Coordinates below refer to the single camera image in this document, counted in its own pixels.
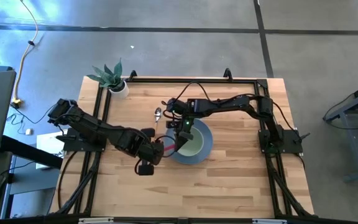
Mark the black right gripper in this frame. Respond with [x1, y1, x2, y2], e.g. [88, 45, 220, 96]
[165, 98, 197, 153]

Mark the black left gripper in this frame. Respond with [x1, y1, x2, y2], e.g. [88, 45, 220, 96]
[135, 127, 166, 176]

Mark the pale green bowl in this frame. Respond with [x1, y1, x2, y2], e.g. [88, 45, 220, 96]
[175, 126, 204, 157]

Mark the spoon with yellow handle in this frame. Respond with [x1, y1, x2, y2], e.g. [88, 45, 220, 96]
[154, 107, 163, 138]

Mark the blue round plate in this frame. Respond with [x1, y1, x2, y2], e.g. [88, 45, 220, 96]
[165, 118, 213, 166]

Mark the white plant pot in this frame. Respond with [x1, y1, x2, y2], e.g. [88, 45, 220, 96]
[108, 80, 129, 100]

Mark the green potted plant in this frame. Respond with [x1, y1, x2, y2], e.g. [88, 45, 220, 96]
[86, 58, 124, 90]

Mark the white paper sheet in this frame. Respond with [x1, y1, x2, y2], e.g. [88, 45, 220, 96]
[35, 129, 70, 170]

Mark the black desk bar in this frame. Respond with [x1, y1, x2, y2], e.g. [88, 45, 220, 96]
[0, 135, 63, 170]

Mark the grey desk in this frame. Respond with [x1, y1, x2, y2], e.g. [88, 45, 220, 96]
[0, 152, 62, 222]

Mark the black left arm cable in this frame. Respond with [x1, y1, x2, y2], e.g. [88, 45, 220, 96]
[154, 134, 177, 158]

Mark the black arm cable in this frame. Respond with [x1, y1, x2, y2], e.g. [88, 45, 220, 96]
[154, 134, 177, 158]
[175, 80, 218, 104]

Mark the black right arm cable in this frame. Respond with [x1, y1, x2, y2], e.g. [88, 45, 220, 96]
[175, 80, 218, 104]

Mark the black aluminium table frame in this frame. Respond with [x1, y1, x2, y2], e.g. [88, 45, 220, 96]
[50, 68, 315, 218]

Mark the white bracket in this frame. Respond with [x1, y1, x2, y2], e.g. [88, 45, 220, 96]
[78, 217, 114, 224]
[252, 218, 287, 224]

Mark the black floor cable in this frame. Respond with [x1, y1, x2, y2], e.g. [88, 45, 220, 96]
[6, 104, 58, 125]

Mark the yellow floor cable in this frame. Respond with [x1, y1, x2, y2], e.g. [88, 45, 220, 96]
[11, 0, 39, 108]

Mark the grey metal table frame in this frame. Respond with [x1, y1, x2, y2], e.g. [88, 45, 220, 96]
[323, 77, 358, 183]

